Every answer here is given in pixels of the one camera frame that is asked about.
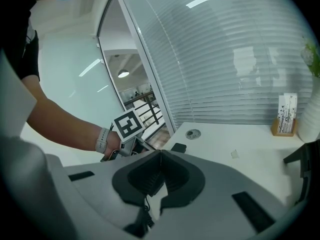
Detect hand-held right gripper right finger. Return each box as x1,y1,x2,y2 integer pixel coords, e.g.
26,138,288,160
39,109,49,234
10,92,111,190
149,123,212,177
149,149,303,240

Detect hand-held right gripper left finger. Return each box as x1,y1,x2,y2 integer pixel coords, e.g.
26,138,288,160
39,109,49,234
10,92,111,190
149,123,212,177
44,149,162,239

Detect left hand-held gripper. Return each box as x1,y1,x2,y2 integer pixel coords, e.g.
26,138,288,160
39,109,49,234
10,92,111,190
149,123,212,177
100,109,161,163

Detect small black object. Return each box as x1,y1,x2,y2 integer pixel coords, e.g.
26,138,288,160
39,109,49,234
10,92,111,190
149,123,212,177
171,142,188,154

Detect black cable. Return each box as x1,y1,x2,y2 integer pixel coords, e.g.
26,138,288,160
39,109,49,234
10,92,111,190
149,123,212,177
144,195,155,229

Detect black box device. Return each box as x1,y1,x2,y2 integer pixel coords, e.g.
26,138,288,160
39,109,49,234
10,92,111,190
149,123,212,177
282,139,320,206

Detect person's left forearm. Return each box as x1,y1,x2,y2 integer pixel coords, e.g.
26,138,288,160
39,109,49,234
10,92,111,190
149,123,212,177
25,74,104,153

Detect white desk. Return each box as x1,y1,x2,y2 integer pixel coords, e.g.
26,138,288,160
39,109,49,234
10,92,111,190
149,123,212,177
149,121,320,210

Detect person's left hand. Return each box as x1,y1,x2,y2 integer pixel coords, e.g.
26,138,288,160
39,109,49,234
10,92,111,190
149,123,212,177
104,130,124,159

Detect black railing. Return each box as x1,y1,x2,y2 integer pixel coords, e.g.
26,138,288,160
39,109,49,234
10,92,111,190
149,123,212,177
124,91,166,135

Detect grey wristwatch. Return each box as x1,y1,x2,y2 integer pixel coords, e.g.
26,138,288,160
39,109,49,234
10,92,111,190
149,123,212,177
95,126,111,153

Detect frosted glass door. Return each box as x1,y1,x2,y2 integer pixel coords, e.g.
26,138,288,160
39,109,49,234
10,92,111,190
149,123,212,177
36,32,126,150

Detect white window blinds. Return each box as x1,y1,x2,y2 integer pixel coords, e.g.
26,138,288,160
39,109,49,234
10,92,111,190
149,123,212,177
116,0,319,133

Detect wooden card holder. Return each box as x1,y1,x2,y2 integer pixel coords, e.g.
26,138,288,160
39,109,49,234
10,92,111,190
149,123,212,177
270,92,299,138

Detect white vase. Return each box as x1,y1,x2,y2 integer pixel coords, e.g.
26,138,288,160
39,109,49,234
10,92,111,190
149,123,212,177
297,83,320,143

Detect person's black clothing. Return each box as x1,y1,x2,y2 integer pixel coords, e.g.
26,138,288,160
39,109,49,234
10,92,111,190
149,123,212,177
0,0,41,83

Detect round desk cable grommet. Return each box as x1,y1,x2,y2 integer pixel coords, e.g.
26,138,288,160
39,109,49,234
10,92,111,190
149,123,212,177
185,129,202,140

